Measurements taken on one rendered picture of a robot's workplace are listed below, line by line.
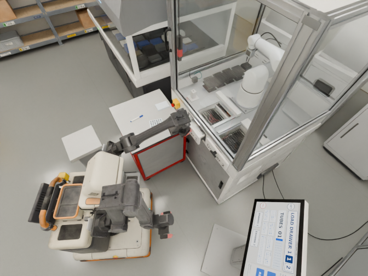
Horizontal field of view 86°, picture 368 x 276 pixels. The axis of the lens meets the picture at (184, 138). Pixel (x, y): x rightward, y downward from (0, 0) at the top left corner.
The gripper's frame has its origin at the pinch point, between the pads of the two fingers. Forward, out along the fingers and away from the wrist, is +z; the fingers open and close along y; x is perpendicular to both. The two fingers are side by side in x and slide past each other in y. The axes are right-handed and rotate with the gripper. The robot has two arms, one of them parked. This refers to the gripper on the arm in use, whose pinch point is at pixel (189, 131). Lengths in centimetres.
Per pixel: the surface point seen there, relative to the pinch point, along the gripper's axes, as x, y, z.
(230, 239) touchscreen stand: -85, -59, 62
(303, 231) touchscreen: -99, 23, -20
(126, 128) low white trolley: 41, -41, -22
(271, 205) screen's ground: -81, 16, -7
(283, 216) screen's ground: -90, 19, -13
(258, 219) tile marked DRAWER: -84, 5, -11
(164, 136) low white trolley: 15.8, -21.7, -3.0
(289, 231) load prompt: -96, 18, -19
